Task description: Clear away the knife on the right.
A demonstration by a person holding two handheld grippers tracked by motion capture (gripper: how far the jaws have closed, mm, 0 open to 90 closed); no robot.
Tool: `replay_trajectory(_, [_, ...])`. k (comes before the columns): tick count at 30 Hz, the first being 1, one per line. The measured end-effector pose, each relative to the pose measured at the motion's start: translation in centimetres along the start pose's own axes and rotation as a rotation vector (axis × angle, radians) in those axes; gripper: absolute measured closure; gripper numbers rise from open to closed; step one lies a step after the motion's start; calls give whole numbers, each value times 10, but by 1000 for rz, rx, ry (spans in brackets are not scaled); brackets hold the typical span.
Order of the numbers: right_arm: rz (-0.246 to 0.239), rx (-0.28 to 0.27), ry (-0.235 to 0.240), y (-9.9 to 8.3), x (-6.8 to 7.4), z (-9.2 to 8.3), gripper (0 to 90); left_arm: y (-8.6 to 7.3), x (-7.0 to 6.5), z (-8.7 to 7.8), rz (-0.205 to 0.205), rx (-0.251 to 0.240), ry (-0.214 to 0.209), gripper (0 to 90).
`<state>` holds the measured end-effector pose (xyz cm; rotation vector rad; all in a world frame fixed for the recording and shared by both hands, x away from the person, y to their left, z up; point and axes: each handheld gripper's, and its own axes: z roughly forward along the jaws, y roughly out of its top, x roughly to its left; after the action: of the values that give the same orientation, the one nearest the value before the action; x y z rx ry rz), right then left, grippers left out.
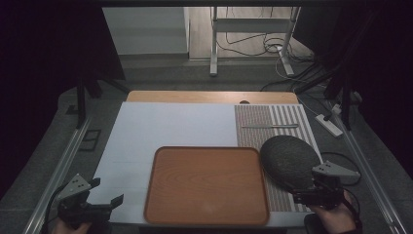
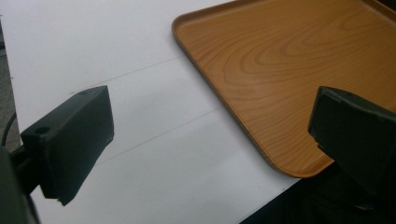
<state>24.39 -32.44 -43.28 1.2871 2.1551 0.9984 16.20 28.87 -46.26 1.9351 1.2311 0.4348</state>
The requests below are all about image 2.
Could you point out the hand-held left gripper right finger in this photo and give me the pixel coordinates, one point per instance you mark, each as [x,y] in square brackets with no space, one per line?
[355,137]

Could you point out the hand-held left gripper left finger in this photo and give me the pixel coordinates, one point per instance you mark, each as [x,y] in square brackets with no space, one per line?
[70,140]

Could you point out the wooden tray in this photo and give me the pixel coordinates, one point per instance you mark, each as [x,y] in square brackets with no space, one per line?
[280,81]

